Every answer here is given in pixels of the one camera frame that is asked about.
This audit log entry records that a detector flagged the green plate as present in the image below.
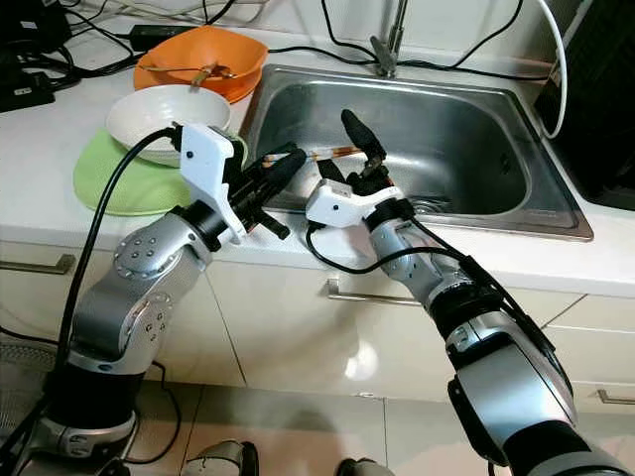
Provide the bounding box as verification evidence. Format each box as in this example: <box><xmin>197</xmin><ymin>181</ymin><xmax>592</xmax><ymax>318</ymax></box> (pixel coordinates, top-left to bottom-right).
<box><xmin>71</xmin><ymin>127</ymin><xmax>249</xmax><ymax>218</ymax></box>

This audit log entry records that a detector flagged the black floor cable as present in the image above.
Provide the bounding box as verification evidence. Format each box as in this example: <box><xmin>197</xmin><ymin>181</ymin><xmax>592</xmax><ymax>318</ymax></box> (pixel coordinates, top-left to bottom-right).
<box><xmin>0</xmin><ymin>327</ymin><xmax>61</xmax><ymax>350</ymax></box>

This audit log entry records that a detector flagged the orange bowl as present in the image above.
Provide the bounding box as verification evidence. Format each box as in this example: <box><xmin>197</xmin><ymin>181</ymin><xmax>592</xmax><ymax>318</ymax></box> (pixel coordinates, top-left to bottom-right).
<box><xmin>133</xmin><ymin>24</ymin><xmax>270</xmax><ymax>103</ymax></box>

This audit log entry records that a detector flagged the white cabinet door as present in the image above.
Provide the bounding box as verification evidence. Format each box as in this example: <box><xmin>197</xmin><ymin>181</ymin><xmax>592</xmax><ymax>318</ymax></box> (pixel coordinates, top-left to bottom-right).
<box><xmin>218</xmin><ymin>248</ymin><xmax>457</xmax><ymax>398</ymax></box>
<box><xmin>0</xmin><ymin>243</ymin><xmax>100</xmax><ymax>348</ymax></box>

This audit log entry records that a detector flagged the grey robot leg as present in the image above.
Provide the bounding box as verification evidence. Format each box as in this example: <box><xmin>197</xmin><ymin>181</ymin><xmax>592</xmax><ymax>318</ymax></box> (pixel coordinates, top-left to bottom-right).
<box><xmin>335</xmin><ymin>458</ymin><xmax>398</xmax><ymax>476</ymax></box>
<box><xmin>189</xmin><ymin>441</ymin><xmax>254</xmax><ymax>476</ymax></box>

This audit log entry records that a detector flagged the black power cable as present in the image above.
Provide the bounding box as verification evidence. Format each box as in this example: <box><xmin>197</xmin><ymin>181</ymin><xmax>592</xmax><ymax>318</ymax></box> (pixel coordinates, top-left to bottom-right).
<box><xmin>268</xmin><ymin>35</ymin><xmax>547</xmax><ymax>82</ymax></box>
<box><xmin>415</xmin><ymin>0</ymin><xmax>525</xmax><ymax>70</ymax></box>
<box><xmin>319</xmin><ymin>0</ymin><xmax>378</xmax><ymax>59</ymax></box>

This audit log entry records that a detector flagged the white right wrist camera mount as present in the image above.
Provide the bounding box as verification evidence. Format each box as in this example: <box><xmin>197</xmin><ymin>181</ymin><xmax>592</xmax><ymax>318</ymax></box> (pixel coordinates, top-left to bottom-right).
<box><xmin>305</xmin><ymin>180</ymin><xmax>403</xmax><ymax>231</ymax></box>

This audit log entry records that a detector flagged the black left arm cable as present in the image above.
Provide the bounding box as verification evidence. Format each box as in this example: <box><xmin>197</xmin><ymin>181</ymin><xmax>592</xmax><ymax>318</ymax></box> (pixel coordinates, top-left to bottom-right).
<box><xmin>55</xmin><ymin>126</ymin><xmax>190</xmax><ymax>368</ymax></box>

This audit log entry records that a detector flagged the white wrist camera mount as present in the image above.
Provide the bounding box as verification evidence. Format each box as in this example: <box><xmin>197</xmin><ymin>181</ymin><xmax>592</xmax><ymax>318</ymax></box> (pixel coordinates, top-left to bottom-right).
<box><xmin>305</xmin><ymin>180</ymin><xmax>403</xmax><ymax>231</ymax></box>
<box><xmin>180</xmin><ymin>123</ymin><xmax>249</xmax><ymax>248</ymax></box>

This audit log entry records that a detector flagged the black water dispenser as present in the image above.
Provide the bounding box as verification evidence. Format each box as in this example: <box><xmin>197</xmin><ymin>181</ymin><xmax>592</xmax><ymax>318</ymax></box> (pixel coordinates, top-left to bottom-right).
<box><xmin>534</xmin><ymin>0</ymin><xmax>635</xmax><ymax>211</ymax></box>

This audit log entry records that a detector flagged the metal drawer handle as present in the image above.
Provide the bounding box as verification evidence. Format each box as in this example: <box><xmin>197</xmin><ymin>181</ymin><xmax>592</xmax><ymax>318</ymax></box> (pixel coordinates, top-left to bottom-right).
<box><xmin>598</xmin><ymin>389</ymin><xmax>635</xmax><ymax>407</ymax></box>

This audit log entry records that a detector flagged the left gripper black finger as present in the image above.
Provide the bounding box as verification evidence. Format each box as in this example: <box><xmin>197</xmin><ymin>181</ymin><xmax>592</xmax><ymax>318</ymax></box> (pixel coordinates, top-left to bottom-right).
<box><xmin>246</xmin><ymin>174</ymin><xmax>299</xmax><ymax>215</ymax></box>
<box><xmin>253</xmin><ymin>146</ymin><xmax>309</xmax><ymax>187</ymax></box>

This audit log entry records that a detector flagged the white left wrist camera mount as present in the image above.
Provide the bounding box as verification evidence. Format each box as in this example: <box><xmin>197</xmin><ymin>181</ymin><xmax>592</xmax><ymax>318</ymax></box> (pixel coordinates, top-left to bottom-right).
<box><xmin>180</xmin><ymin>123</ymin><xmax>249</xmax><ymax>248</ymax></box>

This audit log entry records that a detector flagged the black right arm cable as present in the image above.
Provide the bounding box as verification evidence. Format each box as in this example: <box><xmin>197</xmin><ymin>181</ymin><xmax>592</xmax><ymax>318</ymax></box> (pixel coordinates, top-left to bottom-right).
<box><xmin>303</xmin><ymin>223</ymin><xmax>472</xmax><ymax>279</ymax></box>

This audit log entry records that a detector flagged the grey floor fan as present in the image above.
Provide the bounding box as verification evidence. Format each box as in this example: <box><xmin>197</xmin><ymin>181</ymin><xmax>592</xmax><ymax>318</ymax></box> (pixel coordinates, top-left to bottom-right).
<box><xmin>0</xmin><ymin>342</ymin><xmax>80</xmax><ymax>476</ymax></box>

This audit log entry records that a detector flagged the black power strip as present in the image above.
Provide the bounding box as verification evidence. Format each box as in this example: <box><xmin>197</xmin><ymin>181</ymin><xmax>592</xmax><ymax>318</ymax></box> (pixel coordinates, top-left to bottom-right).
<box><xmin>0</xmin><ymin>71</ymin><xmax>61</xmax><ymax>112</ymax></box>

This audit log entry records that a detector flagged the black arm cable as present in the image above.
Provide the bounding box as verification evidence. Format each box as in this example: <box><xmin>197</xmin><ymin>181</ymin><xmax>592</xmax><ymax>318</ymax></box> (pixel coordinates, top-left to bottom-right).
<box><xmin>55</xmin><ymin>126</ymin><xmax>190</xmax><ymax>368</ymax></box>
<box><xmin>303</xmin><ymin>223</ymin><xmax>472</xmax><ymax>279</ymax></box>

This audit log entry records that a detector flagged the short wooden utensil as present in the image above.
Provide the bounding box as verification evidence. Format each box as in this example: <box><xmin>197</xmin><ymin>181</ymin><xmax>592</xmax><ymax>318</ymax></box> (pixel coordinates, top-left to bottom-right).
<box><xmin>196</xmin><ymin>59</ymin><xmax>221</xmax><ymax>90</ymax></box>

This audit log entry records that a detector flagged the black power adapter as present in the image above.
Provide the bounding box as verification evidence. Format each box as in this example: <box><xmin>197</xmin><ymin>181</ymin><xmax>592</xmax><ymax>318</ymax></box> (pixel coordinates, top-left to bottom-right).
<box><xmin>129</xmin><ymin>24</ymin><xmax>194</xmax><ymax>51</ymax></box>

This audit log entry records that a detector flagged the metal faucet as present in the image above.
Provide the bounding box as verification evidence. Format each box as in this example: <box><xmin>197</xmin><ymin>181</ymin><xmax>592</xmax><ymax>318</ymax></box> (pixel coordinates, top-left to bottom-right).
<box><xmin>369</xmin><ymin>0</ymin><xmax>413</xmax><ymax>78</ymax></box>

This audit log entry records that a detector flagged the white hose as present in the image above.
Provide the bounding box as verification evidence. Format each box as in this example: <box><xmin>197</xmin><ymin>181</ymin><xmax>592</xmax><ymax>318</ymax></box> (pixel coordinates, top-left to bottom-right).
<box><xmin>536</xmin><ymin>0</ymin><xmax>569</xmax><ymax>140</ymax></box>

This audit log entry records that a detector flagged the white bowl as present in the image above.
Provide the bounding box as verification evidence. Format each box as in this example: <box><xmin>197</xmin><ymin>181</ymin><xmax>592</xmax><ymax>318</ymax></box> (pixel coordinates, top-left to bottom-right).
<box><xmin>105</xmin><ymin>83</ymin><xmax>235</xmax><ymax>167</ymax></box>

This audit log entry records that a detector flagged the thin metal spoon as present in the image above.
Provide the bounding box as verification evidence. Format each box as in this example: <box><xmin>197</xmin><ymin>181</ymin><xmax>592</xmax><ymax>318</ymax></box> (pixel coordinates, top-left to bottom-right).
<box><xmin>144</xmin><ymin>61</ymin><xmax>244</xmax><ymax>82</ymax></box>

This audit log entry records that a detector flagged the grey left robot leg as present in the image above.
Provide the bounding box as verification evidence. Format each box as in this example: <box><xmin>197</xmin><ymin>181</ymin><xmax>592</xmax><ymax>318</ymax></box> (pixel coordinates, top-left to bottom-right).
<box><xmin>189</xmin><ymin>441</ymin><xmax>254</xmax><ymax>476</ymax></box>

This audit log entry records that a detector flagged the metal cabinet door handle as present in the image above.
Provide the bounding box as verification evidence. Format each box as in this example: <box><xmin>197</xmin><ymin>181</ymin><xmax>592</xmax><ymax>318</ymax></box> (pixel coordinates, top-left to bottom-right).
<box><xmin>325</xmin><ymin>278</ymin><xmax>433</xmax><ymax>308</ymax></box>
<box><xmin>0</xmin><ymin>256</ymin><xmax>72</xmax><ymax>279</ymax></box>

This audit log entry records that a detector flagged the black electronic device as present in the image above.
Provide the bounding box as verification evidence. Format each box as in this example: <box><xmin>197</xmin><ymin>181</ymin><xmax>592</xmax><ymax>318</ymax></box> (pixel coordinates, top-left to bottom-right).
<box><xmin>0</xmin><ymin>0</ymin><xmax>75</xmax><ymax>56</ymax></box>

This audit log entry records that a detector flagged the stainless steel sink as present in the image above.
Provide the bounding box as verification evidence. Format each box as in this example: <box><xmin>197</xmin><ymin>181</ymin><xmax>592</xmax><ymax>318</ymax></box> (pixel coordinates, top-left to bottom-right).
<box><xmin>240</xmin><ymin>63</ymin><xmax>594</xmax><ymax>243</ymax></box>

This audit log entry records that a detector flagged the grey right robot leg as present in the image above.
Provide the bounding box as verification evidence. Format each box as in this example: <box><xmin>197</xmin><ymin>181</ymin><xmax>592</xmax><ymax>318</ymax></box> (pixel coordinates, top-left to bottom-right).
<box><xmin>335</xmin><ymin>458</ymin><xmax>398</xmax><ymax>476</ymax></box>

